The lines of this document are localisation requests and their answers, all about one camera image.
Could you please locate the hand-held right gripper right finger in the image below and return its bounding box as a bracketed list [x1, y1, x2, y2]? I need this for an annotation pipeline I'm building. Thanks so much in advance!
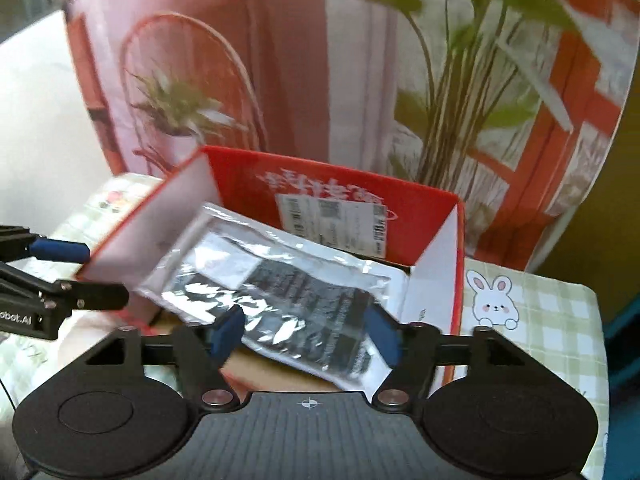
[362, 305, 533, 413]

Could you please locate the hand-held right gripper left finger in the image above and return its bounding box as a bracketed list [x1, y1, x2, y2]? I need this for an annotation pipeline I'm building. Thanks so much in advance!
[85, 305, 248, 411]

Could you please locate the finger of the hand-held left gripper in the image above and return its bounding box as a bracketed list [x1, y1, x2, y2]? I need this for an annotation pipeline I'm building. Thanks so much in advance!
[0, 266, 129, 312]
[0, 226, 92, 265]

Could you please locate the clear plastic packet black content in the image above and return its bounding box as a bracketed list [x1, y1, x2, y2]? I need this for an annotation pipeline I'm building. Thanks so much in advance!
[135, 202, 407, 396]

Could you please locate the red cardboard box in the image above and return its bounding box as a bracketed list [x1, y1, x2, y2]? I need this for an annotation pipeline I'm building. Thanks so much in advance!
[75, 145, 467, 396]

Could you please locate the green checked bunny tablecloth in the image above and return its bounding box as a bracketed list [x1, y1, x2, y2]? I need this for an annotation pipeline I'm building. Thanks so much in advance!
[0, 172, 610, 480]

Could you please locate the printed wall poster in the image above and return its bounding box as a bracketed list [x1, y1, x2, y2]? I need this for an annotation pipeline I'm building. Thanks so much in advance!
[60, 0, 635, 275]

